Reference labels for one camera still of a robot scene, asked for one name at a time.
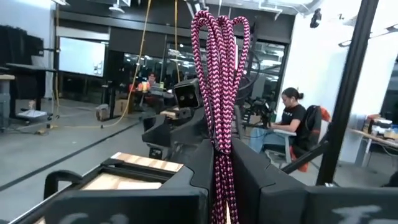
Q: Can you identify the maroon braided USB-C cable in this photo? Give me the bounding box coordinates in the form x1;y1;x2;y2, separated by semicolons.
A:
190;10;251;224

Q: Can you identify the black robot equipment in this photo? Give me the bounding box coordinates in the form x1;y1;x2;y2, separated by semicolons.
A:
241;95;275;129

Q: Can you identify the black aluminium rig frame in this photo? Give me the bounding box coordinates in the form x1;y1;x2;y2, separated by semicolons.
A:
9;0;381;224

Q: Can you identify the black office chair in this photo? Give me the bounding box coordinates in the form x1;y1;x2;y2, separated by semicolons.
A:
264;105;331;172

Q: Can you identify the dark side table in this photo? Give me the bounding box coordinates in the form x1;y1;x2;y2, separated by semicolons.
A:
0;62;57;119

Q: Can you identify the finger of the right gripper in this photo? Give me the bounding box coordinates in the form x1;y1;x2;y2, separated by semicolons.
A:
141;114;175;147

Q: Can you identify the white wall screen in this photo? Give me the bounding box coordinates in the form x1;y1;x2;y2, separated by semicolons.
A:
58;36;107;78

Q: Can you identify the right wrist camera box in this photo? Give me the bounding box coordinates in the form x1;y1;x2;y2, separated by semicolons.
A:
173;78;202;110

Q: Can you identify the yellow hanging cable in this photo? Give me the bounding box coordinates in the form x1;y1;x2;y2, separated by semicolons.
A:
37;0;154;135

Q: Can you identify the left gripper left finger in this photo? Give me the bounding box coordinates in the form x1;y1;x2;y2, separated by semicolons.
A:
46;139;216;224

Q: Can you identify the cluttered wooden workbench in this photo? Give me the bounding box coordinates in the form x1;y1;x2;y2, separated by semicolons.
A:
347;114;398;169

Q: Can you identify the black hanging ceiling camera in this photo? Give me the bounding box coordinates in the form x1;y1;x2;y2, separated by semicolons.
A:
309;7;322;29

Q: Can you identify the person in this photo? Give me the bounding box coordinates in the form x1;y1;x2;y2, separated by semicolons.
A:
248;86;315;156
145;72;170;108

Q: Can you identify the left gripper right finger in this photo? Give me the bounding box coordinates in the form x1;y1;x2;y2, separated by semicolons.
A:
231;137;398;224

